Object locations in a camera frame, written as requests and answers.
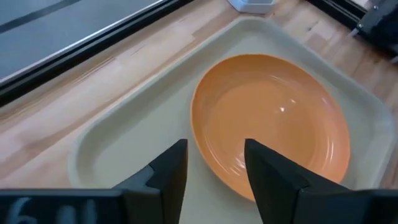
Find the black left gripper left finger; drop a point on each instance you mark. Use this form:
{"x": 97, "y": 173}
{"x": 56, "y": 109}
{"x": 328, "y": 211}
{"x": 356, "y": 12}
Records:
{"x": 169, "y": 186}

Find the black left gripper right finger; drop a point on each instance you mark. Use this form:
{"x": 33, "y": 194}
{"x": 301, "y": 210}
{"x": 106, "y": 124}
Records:
{"x": 273, "y": 186}

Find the orange plastic plate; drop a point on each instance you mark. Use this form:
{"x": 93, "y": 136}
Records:
{"x": 273, "y": 102}

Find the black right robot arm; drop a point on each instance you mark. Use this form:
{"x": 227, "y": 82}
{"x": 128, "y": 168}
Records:
{"x": 382, "y": 21}

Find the beige plastic serving tray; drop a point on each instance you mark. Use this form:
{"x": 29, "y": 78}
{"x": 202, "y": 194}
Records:
{"x": 140, "y": 140}

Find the white square planter pot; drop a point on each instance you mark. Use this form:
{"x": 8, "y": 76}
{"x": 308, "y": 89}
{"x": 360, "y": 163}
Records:
{"x": 252, "y": 5}

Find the long black table frame rail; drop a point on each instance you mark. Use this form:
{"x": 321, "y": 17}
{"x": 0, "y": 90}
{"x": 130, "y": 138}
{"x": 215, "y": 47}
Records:
{"x": 62, "y": 67}

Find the short black table frame rail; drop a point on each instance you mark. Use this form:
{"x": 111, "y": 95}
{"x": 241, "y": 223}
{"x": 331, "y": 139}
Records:
{"x": 335, "y": 11}

